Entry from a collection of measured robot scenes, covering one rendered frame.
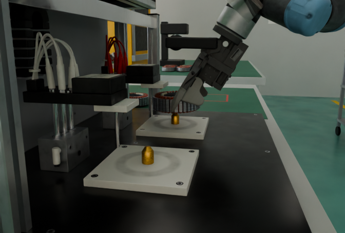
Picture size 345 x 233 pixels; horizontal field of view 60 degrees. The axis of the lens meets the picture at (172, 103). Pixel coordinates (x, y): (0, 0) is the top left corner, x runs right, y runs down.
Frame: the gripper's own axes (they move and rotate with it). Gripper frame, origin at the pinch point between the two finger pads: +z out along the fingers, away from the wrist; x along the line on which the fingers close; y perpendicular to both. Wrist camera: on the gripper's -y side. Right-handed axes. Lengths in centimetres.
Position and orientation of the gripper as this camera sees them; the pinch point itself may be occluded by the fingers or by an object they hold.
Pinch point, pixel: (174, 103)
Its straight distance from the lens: 70.5
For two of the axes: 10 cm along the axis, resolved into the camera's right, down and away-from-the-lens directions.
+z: -5.0, 8.3, 2.5
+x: 1.9, -1.8, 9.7
